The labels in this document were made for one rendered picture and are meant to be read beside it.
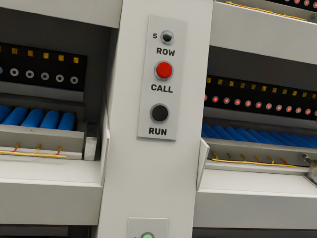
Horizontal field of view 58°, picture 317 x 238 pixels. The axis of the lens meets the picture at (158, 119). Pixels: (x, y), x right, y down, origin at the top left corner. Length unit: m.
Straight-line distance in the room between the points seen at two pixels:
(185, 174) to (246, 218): 0.09
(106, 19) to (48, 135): 0.13
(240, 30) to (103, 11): 0.15
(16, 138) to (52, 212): 0.09
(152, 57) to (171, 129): 0.07
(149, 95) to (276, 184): 0.19
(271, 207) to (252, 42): 0.19
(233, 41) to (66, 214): 0.25
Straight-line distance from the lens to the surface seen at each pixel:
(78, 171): 0.30
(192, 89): 0.30
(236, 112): 0.51
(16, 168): 0.31
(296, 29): 0.38
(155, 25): 0.30
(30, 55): 0.45
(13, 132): 0.33
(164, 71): 0.29
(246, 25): 0.35
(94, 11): 0.31
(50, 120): 0.38
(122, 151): 0.28
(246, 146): 0.40
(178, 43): 0.30
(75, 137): 0.32
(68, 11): 0.31
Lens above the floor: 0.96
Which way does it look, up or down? 3 degrees up
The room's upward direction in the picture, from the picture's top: 6 degrees clockwise
